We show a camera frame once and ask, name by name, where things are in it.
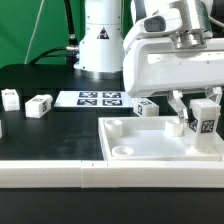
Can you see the white square tabletop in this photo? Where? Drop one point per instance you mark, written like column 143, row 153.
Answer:
column 145, row 138

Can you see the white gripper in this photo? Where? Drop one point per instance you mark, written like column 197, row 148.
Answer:
column 154, row 65

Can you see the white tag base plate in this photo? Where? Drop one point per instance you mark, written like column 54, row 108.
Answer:
column 93, row 99

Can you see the white fence wall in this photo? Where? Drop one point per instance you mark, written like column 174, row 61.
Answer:
column 110, row 174

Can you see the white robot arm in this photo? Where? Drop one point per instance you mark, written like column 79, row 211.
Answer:
column 185, row 22

